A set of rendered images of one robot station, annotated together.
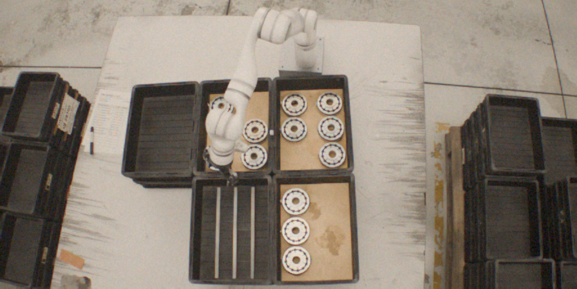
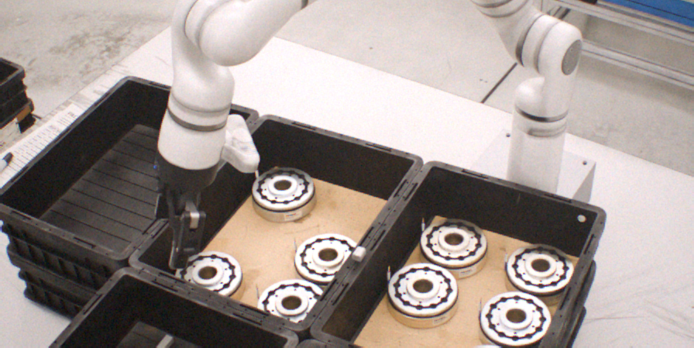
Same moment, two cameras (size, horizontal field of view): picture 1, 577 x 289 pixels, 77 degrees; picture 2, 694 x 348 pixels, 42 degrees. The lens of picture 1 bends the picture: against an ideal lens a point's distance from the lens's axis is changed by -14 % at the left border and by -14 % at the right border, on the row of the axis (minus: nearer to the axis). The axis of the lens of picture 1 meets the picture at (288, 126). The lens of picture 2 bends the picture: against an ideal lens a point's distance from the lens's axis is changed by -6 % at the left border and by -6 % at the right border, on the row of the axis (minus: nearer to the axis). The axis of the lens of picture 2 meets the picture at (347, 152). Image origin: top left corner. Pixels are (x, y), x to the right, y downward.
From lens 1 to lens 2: 0.67 m
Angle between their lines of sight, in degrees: 32
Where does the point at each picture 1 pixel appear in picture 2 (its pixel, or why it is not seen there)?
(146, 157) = (63, 220)
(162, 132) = (128, 192)
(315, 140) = (462, 338)
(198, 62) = not seen: hidden behind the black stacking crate
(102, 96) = (67, 118)
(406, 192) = not seen: outside the picture
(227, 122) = (221, 1)
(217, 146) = (180, 81)
